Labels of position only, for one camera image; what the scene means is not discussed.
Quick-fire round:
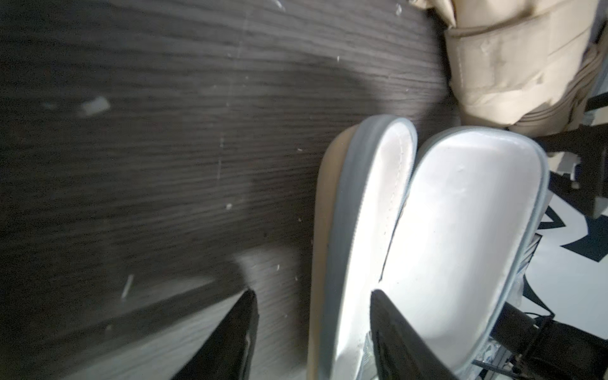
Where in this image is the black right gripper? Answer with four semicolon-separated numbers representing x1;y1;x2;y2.
535;123;607;219

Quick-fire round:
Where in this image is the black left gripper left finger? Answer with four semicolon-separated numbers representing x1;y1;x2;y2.
173;289;259;380

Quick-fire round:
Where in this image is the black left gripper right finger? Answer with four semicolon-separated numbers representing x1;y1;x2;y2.
370;289;457;380

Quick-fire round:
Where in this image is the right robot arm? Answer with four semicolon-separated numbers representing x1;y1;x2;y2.
492;123;607;379

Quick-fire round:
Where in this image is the beige folded umbrella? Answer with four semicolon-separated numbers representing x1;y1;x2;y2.
414;0;607;137

